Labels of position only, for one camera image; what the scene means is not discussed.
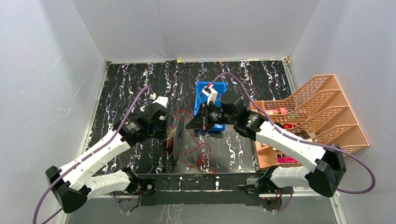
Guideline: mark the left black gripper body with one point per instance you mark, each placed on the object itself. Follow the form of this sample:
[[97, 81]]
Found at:
[[161, 116]]

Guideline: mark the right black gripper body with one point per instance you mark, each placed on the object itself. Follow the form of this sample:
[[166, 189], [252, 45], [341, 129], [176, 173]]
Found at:
[[213, 116]]

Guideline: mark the dark grey cable spool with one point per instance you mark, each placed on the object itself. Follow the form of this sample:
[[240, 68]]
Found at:
[[178, 138]]

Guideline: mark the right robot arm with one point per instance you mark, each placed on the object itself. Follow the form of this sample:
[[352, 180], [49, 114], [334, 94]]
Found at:
[[322, 167]]

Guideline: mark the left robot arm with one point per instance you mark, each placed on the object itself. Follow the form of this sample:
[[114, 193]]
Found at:
[[102, 154]]

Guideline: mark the pink yellow toy in tray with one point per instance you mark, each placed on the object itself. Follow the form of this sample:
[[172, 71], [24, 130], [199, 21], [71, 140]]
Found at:
[[277, 111]]

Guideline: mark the red item in tray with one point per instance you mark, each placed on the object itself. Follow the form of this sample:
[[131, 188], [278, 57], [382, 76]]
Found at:
[[287, 126]]

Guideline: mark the orange organizer tray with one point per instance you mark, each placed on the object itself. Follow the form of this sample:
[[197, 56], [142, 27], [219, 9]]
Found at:
[[265, 155]]

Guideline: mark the pink item in tray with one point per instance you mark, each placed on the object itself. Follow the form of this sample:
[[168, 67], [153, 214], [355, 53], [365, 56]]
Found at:
[[286, 160]]

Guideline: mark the orange file rack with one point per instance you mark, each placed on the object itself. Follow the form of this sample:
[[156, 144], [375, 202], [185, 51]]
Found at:
[[326, 114]]

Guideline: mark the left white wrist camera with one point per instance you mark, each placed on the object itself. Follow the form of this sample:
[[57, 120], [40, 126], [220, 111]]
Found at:
[[160, 102]]

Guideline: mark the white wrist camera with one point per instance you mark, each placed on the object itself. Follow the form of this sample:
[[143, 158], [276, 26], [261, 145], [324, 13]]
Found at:
[[211, 93], [160, 102]]

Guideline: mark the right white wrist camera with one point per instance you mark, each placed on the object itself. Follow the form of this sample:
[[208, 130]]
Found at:
[[211, 93]]

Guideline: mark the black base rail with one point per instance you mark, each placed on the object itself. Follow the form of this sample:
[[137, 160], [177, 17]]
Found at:
[[155, 189]]

